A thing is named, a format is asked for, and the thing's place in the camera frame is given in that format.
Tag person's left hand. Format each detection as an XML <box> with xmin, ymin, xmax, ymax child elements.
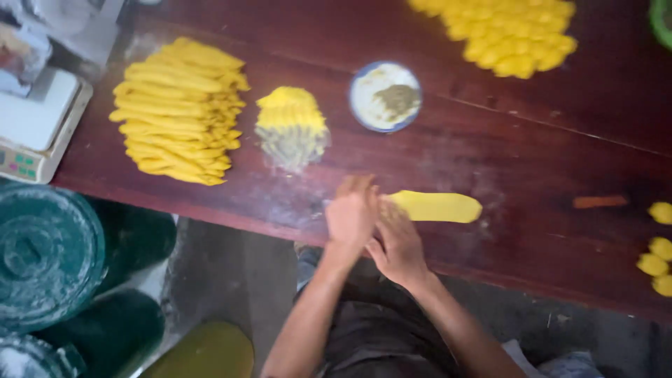
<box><xmin>324</xmin><ymin>175</ymin><xmax>380</xmax><ymax>249</ymax></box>

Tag person's right hand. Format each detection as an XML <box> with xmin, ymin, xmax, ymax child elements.
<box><xmin>365</xmin><ymin>199</ymin><xmax>430</xmax><ymax>288</ymax></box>

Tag yellow dough strip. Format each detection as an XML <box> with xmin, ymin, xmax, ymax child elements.
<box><xmin>384</xmin><ymin>190</ymin><xmax>483</xmax><ymax>224</ymax></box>

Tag small stack of dough strips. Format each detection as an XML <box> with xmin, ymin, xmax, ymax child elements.
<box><xmin>254</xmin><ymin>86</ymin><xmax>331</xmax><ymax>171</ymax></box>

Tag blue-rimmed bowl of flour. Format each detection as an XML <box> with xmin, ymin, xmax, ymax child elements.
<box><xmin>349</xmin><ymin>61</ymin><xmax>423</xmax><ymax>133</ymax></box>

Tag person's dark apron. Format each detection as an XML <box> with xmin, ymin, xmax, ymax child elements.
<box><xmin>295</xmin><ymin>247</ymin><xmax>463</xmax><ymax>378</ymax></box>

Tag pile of yellow dough strips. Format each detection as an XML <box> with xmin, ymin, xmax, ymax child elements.
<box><xmin>108</xmin><ymin>37</ymin><xmax>251</xmax><ymax>187</ymax></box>

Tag orange wooden stick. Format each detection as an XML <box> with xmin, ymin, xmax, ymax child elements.
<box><xmin>572</xmin><ymin>195</ymin><xmax>629</xmax><ymax>210</ymax></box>

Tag heap of yellow dough balls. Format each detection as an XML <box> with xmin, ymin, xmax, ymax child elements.
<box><xmin>407</xmin><ymin>0</ymin><xmax>578</xmax><ymax>80</ymax></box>

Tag yellow round lid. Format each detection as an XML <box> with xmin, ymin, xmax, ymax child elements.
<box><xmin>141</xmin><ymin>321</ymin><xmax>255</xmax><ymax>378</ymax></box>

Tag dark green bucket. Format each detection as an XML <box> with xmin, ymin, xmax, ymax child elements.
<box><xmin>89</xmin><ymin>197</ymin><xmax>178</xmax><ymax>295</ymax></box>
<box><xmin>37</xmin><ymin>289</ymin><xmax>167</xmax><ymax>378</ymax></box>

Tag teal plastic bucket lid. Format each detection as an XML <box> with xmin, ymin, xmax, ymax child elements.
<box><xmin>0</xmin><ymin>183</ymin><xmax>107</xmax><ymax>335</ymax></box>
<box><xmin>0</xmin><ymin>334</ymin><xmax>86</xmax><ymax>378</ymax></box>

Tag white kitchen scale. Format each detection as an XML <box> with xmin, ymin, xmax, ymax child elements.
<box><xmin>0</xmin><ymin>67</ymin><xmax>94</xmax><ymax>184</ymax></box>

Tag green plastic basket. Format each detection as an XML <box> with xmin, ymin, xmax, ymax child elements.
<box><xmin>649</xmin><ymin>0</ymin><xmax>672</xmax><ymax>51</ymax></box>

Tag clear plastic bags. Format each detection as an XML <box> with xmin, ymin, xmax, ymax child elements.
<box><xmin>0</xmin><ymin>0</ymin><xmax>127</xmax><ymax>98</ymax></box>

